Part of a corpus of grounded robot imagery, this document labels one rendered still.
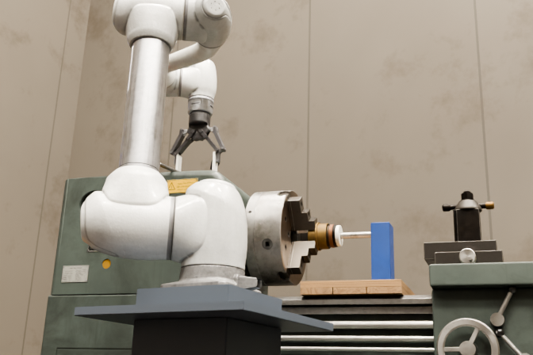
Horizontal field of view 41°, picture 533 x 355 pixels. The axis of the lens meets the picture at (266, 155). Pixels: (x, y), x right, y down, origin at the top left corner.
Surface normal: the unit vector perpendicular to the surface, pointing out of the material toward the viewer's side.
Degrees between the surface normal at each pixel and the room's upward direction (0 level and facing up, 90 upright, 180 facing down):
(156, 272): 90
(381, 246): 90
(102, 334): 90
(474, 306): 90
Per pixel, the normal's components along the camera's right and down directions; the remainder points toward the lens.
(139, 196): 0.18, -0.47
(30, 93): 0.88, -0.13
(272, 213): -0.29, -0.58
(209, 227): -0.05, -0.31
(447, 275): -0.32, -0.32
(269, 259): -0.27, 0.33
